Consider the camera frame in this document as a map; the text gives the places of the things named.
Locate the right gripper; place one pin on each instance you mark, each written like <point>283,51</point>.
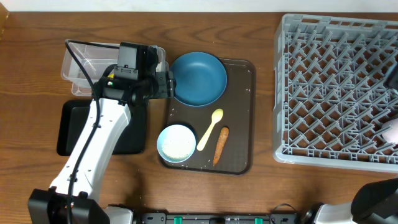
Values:
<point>392,81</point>

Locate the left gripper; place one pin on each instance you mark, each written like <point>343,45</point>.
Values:
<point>165,89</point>

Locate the pink cup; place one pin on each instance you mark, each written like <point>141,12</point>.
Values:
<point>391,133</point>

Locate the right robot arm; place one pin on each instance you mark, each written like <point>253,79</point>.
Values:
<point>374,203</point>

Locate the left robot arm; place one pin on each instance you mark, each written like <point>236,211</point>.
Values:
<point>112,123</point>

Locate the grey dishwasher rack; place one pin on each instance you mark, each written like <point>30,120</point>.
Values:
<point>332,104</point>

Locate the large blue bowl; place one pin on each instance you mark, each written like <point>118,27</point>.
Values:
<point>201,78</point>

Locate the yellow plastic spoon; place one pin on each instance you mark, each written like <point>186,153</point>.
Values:
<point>215,118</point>

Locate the light blue rice bowl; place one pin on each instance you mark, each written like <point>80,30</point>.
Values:
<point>176,143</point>

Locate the brown serving tray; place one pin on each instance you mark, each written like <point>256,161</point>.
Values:
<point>237,102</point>

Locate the orange carrot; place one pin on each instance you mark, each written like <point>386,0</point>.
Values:
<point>224,133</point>

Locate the black tray bin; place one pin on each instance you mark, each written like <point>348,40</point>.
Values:
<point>74,116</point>

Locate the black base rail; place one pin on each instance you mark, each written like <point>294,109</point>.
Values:
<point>163,218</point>

